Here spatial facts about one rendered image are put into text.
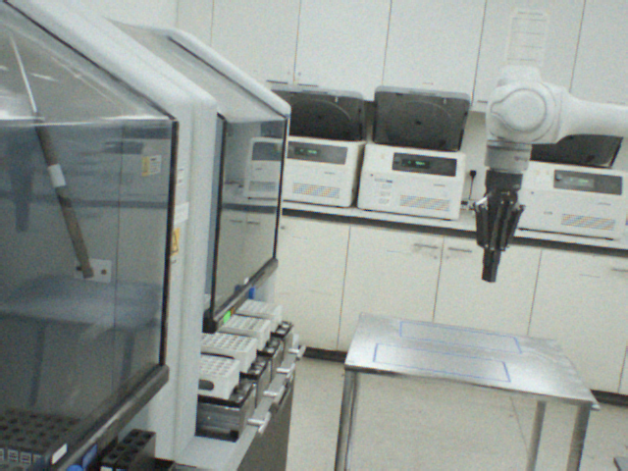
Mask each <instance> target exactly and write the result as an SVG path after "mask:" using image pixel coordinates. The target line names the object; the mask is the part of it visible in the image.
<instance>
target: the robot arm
mask: <svg viewBox="0 0 628 471"><path fill-rule="evenodd" d="M486 127H487V139H488V140H489V141H487V143H486V152H485V159H484V166H485V167H488V168H489V170H486V175H485V183H484V186H485V187H486V191H485V193H484V195H483V199H482V200H480V201H479V203H477V201H474V203H473V204H472V207H473V210H474V212H475V230H477V245H478V246H479V247H481V248H483V249H484V254H483V261H482V262H483V272H482V280H483V281H486V282H488V283H495V282H496V277H497V270H498V265H499V263H500V258H501V253H502V252H505V251H506V248H509V247H510V245H511V242H512V239H513V236H514V233H515V230H517V227H518V223H519V220H520V218H521V215H522V213H523V212H524V210H525V209H526V206H525V205H522V204H521V202H520V201H519V200H518V199H519V196H518V191H519V190H521V188H522V181H523V175H524V174H523V173H521V171H527V170H528V165H529V158H530V152H531V148H532V147H531V145H532V144H547V143H553V144H555V143H558V141H559V140H560V139H561V138H563V137H564V136H566V135H569V134H574V133H590V134H606V135H617V136H625V137H628V107H625V106H615V105H607V104H600V103H593V102H587V101H583V99H579V98H575V97H573V96H572V95H571V94H570V93H569V92H568V91H567V90H566V88H565V87H564V86H559V85H553V84H549V83H545V82H543V81H542V75H541V72H540V70H539V69H538V68H536V67H532V66H528V65H506V66H503V67H502V68H501V69H500V70H499V72H498V74H497V77H496V80H494V82H493V85H492V88H491V92H490V96H489V101H488V107H487V115H486Z"/></svg>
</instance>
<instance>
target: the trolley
mask: <svg viewBox="0 0 628 471"><path fill-rule="evenodd" d="M343 369H344V378H343V387H342V397H341V406H340V423H339V432H338V442H337V451H336V460H335V469H334V471H351V463H352V454H353V446H354V437H355V428H356V419H357V410H358V401H359V394H360V384H361V376H362V374H368V375H376V376H382V377H389V378H396V379H402V380H409V381H416V382H423V383H429V384H437V385H444V386H450V387H458V388H464V389H470V390H478V392H484V393H497V394H504V395H511V396H518V397H525V398H531V399H537V400H538V402H537V408H535V414H534V420H533V426H532V433H531V439H530V444H529V449H528V456H527V462H526V468H525V471H536V466H537V460H538V454H539V448H540V442H541V436H542V429H543V425H544V419H545V413H546V407H547V401H551V402H559V403H565V404H572V405H578V409H577V415H575V421H574V426H573V433H572V438H571V444H570V449H569V454H568V460H567V465H566V471H579V470H580V465H581V459H582V454H583V448H584V443H585V438H586V433H587V427H588V421H589V416H590V411H594V412H600V411H601V407H600V405H599V403H598V402H597V401H596V400H595V399H594V397H593V395H592V394H591V392H590V391H589V388H588V386H587V385H586V383H585V381H584V380H583V378H582V377H581V375H580V373H579V372H578V370H576V367H575V366H574V364H573V363H572V361H571V360H568V358H567V357H566V355H565V353H564V352H563V350H562V347H561V346H560V344H559V342H558V341H556V340H552V339H545V338H538V337H530V336H522V335H514V334H508V333H501V332H493V331H486V330H478V328H470V327H463V326H456V325H449V324H442V323H433V322H426V321H419V320H411V319H404V318H397V317H389V316H382V315H375V314H367V313H360V315H359V319H358V322H357V325H356V328H355V333H354V336H353V339H352V342H351V345H350V346H349V349H348V353H347V356H346V359H345V362H344V368H343Z"/></svg>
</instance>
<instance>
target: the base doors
mask: <svg viewBox="0 0 628 471"><path fill-rule="evenodd" d="M281 227H284V228H285V229H284V230H281V229H280V238H279V251H278V260H279V265H278V269H277V274H276V284H275V296H274V303H275V304H282V306H283V307H282V319H281V320H282V321H283V320H284V321H292V323H293V324H294V334H296V335H299V341H298V345H303V344H304V345H305V346H313V347H320V348H326V349H333V350H334V351H337V348H338V351H341V352H348V349H349V346H350V345H351V342H352V339H353V336H354V333H355V328H356V325H357V322H358V319H359V315H360V313H367V314H375V315H382V316H389V317H397V318H404V319H411V320H419V321H426V322H432V318H433V323H442V324H449V325H456V326H463V327H470V328H478V330H486V331H493V332H501V333H508V334H514V335H522V336H530V337H538V338H545V339H552V340H556V341H558V342H559V344H560V346H561V347H562V350H563V352H564V353H565V355H566V357H567V358H568V360H571V361H572V363H573V364H574V366H575V367H576V370H578V372H579V373H580V375H581V377H582V378H583V380H584V381H585V383H586V385H587V386H588V388H589V389H595V391H602V392H609V393H621V394H627V395H628V273H627V272H619V271H611V269H612V268H613V267H614V268H615V269H621V270H628V259H620V258H611V257H603V256H595V255H587V254H579V253H570V252H562V251H553V250H545V249H538V248H529V247H520V246H511V245H510V247H509V248H506V251H505V252H502V253H501V258H500V263H499V265H498V270H497V277H496V282H495V283H488V282H486V281H483V280H482V272H483V262H482V261H483V254H484V249H483V248H481V247H479V246H478V245H477V240H469V239H461V238H452V237H445V240H444V238H443V237H441V236H432V235H418V234H410V233H402V232H394V231H386V230H378V229H369V228H361V227H354V226H351V231H350V230H349V226H344V225H336V223H327V222H319V221H310V220H301V219H294V218H285V217H281ZM348 233H349V239H348ZM291 235H293V236H303V237H309V240H302V239H297V238H291ZM416 242H419V243H421V245H428V246H435V245H436V246H437V247H438V249H436V248H427V247H420V246H414V243H416ZM347 243H348V249H347ZM443 243H444V248H443ZM450 247H451V248H456V249H464V250H467V249H470V250H472V253H471V252H463V251H454V250H447V249H448V248H450ZM386 249H387V250H397V251H406V254H395V253H386ZM442 251H443V256H442ZM541 251H542V253H541ZM346 252H347V258H346ZM435 255H437V256H438V258H437V259H435V258H433V256H435ZM446 256H448V257H449V258H448V259H445V257H446ZM441 257H442V263H441ZM540 257H541V259H540ZM345 261H346V268H345ZM539 263H540V265H539ZM440 265H441V270H440ZM538 270H539V272H538ZM344 272H345V276H344ZM439 273H440V278H439ZM579 273H582V274H589V275H597V276H602V279H594V278H587V277H580V276H578V275H579ZM536 276H538V278H536ZM438 280H439V285H438ZM343 281H344V285H343ZM535 282H536V283H535ZM437 289H438V293H437ZM342 291H343V296H342ZM533 295H534V296H533ZM436 296H437V301H436ZM341 301H342V305H341ZM532 301H533V302H532ZM435 302H436V309H435ZM531 308H532V309H531ZM340 311H341V314H340ZM433 311H435V316H433ZM530 314H531V315H530ZM529 320H530V321H529ZM528 326H529V327H528ZM339 330H340V333H339ZM527 333H528V334H527ZM338 339H339V342H338ZM624 356H625V357H624ZM623 361H624V362H623ZM622 366H623V367H622ZM621 372H622V373H621ZM620 377H621V378H620ZM619 382H620V383H619Z"/></svg>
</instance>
